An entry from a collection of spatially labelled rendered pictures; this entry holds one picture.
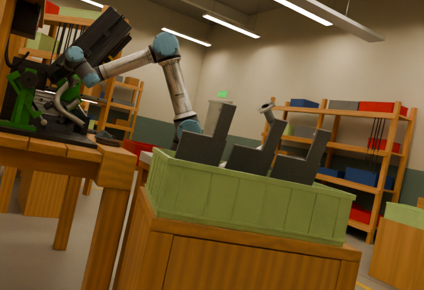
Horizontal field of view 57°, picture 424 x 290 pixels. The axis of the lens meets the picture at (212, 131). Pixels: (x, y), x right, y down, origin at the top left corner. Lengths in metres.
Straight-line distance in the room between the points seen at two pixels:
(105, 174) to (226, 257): 0.69
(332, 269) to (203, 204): 0.46
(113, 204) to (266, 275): 0.74
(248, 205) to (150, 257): 0.32
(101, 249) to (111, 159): 0.38
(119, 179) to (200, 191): 0.61
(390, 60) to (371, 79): 0.45
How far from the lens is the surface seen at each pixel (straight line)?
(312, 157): 1.34
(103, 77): 2.04
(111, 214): 1.71
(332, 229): 1.33
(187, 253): 1.16
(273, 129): 1.27
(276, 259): 1.25
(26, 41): 5.56
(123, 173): 1.68
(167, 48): 1.86
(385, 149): 6.53
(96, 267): 1.78
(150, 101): 12.04
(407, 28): 7.72
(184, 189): 1.13
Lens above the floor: 1.04
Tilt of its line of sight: 1 degrees up
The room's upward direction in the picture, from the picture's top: 12 degrees clockwise
